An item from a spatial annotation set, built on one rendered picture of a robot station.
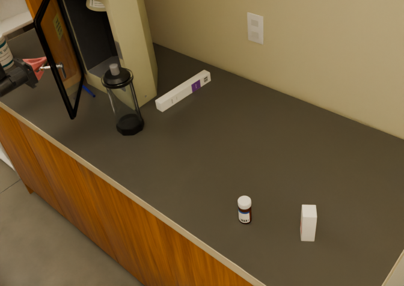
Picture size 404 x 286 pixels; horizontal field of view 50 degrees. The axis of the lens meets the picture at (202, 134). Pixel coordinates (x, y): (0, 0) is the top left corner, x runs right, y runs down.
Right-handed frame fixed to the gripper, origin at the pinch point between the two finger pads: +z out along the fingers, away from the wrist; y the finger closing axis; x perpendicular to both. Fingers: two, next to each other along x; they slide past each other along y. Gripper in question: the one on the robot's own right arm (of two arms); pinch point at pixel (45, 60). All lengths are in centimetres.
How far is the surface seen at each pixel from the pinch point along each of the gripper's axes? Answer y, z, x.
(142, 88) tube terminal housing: -19.2, 23.6, -19.2
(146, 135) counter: -26.3, 10.2, -33.5
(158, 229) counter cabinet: -45, -9, -54
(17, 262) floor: -118, -43, 43
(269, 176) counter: -27, 20, -80
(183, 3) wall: -4, 62, -8
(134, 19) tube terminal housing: 7.8, 27.6, -19.5
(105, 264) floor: -119, -13, 3
